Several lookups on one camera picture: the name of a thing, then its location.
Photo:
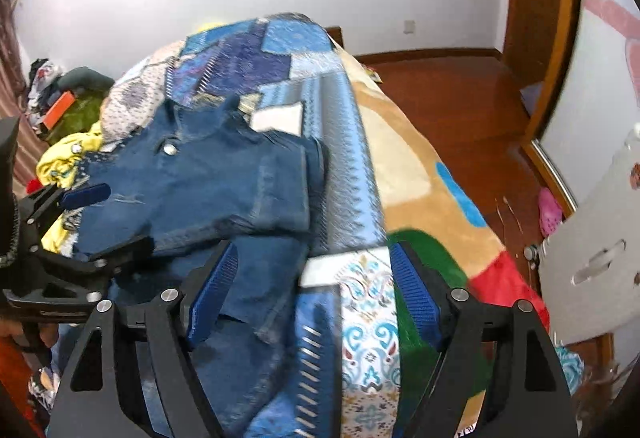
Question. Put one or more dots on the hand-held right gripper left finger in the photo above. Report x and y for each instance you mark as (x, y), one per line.
(214, 294)

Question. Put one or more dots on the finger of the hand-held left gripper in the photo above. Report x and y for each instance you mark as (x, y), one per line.
(87, 195)
(117, 254)

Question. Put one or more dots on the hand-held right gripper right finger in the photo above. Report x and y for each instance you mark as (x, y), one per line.
(414, 299)

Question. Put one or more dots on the blue denim jacket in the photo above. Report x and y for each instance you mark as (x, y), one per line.
(200, 178)

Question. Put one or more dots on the pile of mixed clothes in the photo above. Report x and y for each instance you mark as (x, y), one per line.
(42, 82)

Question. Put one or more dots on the person's left hand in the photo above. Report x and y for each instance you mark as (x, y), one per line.
(47, 336)

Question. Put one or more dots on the yellow cloth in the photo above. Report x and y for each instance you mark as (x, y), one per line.
(55, 162)

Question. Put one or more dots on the green cloth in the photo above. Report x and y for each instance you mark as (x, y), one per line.
(82, 115)

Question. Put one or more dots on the orange box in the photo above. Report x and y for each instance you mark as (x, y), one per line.
(57, 110)

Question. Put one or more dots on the colourful plush blanket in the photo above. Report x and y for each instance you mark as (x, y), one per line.
(425, 198)

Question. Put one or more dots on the white dotted pillow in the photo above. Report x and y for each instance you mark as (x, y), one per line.
(132, 92)

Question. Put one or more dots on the dark grey cushion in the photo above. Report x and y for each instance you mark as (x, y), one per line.
(85, 77)

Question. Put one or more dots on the brown curtain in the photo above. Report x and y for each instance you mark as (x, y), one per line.
(15, 82)

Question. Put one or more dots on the pink slipper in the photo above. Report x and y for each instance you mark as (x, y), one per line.
(549, 213)

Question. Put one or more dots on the blue patchwork quilt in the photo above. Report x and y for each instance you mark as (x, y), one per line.
(320, 117)

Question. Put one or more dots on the wooden bed headboard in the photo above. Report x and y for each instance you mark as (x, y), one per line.
(334, 36)

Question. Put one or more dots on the white wardrobe door pink print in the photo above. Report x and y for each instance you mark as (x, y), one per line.
(595, 67)

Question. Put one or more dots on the white wall socket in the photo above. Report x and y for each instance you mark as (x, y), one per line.
(408, 26)

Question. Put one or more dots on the wooden wardrobe frame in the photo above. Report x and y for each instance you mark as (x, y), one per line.
(540, 17)

